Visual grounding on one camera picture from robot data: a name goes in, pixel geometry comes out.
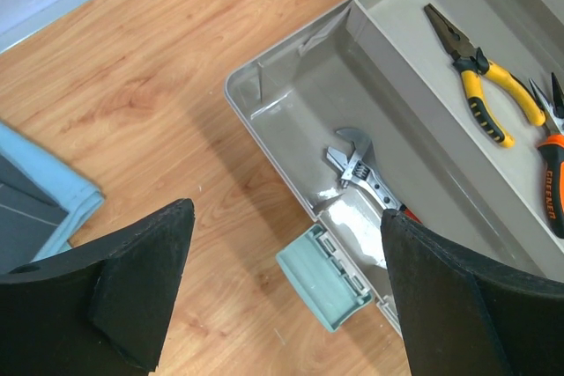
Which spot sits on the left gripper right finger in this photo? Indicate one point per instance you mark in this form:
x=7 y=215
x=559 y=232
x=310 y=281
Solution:
x=462 y=313

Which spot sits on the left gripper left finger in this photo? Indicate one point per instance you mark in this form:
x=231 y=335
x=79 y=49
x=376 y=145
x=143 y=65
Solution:
x=102 y=308

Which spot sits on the light blue folded cloth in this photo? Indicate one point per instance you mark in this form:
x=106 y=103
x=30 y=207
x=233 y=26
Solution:
x=77 y=195

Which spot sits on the red handled adjustable wrench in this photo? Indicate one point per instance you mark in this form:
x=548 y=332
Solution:
x=359 y=169

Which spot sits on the orange handled pliers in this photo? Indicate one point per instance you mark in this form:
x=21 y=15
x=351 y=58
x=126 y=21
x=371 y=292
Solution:
x=551 y=151

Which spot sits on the grey plastic tool box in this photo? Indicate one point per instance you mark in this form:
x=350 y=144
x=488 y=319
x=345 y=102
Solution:
x=378 y=66

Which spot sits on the yellow handled pliers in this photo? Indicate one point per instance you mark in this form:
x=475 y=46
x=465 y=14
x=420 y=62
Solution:
x=471 y=64

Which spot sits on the dark grey checked cloth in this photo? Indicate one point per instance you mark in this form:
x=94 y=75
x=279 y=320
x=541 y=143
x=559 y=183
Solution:
x=29 y=217

